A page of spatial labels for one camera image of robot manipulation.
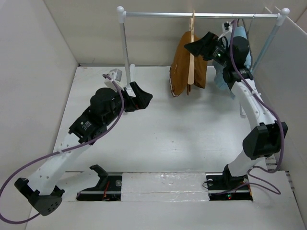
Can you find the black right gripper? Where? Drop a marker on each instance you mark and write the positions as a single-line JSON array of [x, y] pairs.
[[205, 45]]

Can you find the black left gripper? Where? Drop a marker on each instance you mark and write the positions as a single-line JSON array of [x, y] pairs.
[[140, 101]]

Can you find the brown trousers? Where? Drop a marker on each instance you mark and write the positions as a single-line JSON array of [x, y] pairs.
[[179, 69]]

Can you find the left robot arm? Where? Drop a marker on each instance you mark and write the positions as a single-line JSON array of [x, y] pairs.
[[40, 188]]

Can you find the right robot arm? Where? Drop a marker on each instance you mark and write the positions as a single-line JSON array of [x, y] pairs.
[[267, 132]]

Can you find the grey hanger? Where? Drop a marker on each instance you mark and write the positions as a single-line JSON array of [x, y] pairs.
[[246, 26]]

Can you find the light blue towel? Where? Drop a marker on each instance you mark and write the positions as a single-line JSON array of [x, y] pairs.
[[226, 77]]

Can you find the white metal clothes rack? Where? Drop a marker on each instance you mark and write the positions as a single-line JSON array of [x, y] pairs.
[[123, 14]]

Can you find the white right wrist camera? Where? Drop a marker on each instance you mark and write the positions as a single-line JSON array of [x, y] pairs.
[[227, 27]]

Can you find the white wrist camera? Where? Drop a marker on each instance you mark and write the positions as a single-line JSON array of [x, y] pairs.
[[115, 75], [227, 27]]

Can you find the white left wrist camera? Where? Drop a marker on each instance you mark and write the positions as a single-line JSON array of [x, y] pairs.
[[115, 75]]

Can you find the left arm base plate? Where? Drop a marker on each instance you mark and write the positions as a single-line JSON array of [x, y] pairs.
[[107, 189]]

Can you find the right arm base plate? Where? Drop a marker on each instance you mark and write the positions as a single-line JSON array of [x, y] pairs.
[[222, 188]]

